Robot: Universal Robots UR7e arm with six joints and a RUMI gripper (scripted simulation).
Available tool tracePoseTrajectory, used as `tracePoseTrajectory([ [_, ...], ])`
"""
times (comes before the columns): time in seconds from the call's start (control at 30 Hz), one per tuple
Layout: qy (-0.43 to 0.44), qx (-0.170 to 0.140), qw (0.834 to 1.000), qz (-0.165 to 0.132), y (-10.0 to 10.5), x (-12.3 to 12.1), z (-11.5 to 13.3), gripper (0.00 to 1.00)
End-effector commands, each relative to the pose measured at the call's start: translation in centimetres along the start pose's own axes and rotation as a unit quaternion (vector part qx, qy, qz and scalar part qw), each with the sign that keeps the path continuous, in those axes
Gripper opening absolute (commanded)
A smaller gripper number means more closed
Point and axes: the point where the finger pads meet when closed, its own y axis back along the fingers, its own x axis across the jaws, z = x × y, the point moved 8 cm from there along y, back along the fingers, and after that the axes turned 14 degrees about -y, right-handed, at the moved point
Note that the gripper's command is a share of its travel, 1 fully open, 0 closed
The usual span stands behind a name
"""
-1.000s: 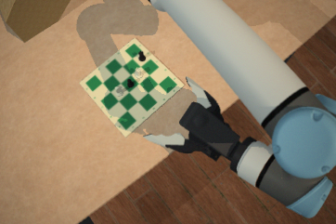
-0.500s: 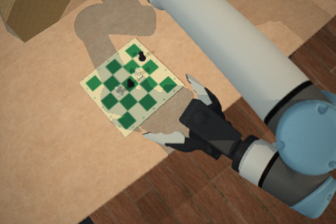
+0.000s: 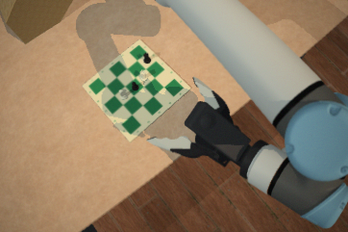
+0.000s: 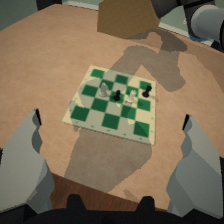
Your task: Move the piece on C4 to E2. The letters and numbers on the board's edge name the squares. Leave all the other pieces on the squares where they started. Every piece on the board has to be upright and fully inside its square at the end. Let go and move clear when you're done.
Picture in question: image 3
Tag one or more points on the green and white chessboard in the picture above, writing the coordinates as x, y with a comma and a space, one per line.
155, 96

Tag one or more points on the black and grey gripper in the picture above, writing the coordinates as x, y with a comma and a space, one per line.
185, 147

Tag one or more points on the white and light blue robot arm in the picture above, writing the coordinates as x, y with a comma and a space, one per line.
311, 118

